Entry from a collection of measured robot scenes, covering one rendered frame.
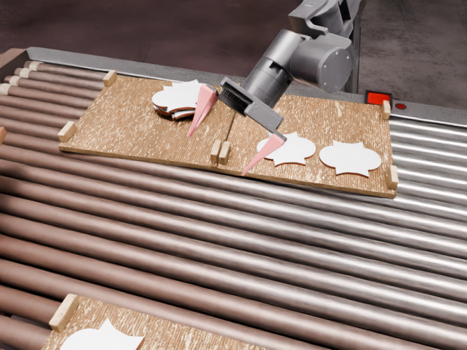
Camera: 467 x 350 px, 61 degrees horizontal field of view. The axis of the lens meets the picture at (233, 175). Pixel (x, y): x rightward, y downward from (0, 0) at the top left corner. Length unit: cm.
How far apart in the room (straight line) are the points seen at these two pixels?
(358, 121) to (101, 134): 68
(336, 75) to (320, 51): 4
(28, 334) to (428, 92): 297
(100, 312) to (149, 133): 49
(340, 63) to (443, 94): 277
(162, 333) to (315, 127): 65
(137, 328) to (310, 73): 49
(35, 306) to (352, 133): 81
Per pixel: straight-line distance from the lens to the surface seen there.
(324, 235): 84
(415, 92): 323
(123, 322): 73
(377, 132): 111
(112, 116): 114
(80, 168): 103
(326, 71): 53
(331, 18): 61
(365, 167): 97
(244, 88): 57
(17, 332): 81
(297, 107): 114
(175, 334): 71
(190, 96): 109
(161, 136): 104
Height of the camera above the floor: 158
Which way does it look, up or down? 44 degrees down
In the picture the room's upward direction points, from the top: straight up
